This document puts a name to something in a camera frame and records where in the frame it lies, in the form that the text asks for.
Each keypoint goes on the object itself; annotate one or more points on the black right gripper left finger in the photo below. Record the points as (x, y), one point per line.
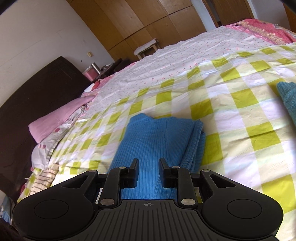
(118, 179)

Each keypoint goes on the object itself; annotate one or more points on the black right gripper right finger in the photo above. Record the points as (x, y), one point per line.
(181, 180)

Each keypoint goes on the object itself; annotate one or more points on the blue ribbed knit sweater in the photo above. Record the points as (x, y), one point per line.
(179, 141)

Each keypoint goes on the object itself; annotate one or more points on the beige striped knit garment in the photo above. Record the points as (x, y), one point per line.
(42, 178)

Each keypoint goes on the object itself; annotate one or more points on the green checkered bed sheet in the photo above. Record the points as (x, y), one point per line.
(250, 137)

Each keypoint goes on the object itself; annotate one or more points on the pink pillow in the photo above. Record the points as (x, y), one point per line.
(42, 127)

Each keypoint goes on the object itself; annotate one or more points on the white floral quilt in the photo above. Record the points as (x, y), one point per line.
(173, 60)

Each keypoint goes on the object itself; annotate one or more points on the pink storage basket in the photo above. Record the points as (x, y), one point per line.
(90, 73)

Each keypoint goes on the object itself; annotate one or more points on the dark bedside table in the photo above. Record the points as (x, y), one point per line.
(113, 68)

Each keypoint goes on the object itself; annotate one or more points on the dark wooden headboard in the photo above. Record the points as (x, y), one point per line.
(53, 86)

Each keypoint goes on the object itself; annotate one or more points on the steel thermos cup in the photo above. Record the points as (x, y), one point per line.
(96, 68)

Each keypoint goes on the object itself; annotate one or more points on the wooden stool with cushion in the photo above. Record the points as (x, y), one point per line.
(140, 51)

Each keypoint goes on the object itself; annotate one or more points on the teal knit garment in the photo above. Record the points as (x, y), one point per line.
(287, 93)

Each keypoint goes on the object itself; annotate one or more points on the wooden wardrobe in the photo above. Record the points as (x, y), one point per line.
(123, 26)

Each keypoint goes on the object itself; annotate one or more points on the pink striped blanket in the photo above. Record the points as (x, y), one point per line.
(269, 32)

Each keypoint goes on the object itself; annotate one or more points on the wall switch plate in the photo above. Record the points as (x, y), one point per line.
(89, 54)

